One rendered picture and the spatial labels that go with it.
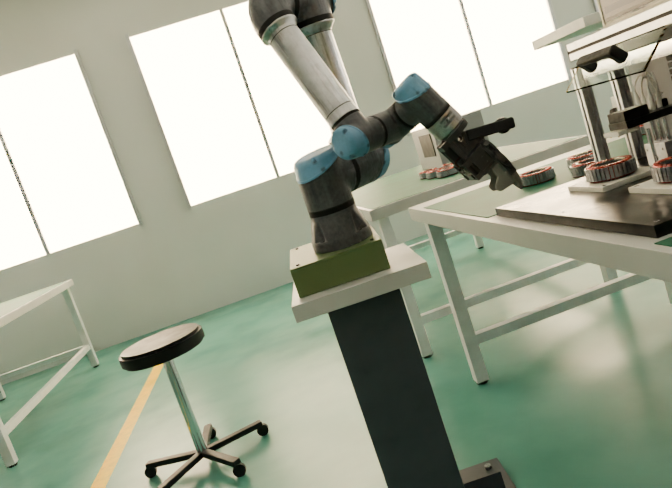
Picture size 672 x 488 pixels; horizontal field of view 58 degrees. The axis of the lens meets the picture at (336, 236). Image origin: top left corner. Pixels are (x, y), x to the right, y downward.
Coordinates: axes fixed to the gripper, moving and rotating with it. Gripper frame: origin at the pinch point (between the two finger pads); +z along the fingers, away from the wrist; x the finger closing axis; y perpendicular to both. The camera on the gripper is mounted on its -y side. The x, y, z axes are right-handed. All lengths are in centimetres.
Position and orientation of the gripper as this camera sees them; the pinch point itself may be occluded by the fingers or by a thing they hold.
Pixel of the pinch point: (520, 182)
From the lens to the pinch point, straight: 146.1
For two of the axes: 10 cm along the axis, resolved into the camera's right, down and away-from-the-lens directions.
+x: 1.4, 0.9, -9.9
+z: 7.4, 6.5, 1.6
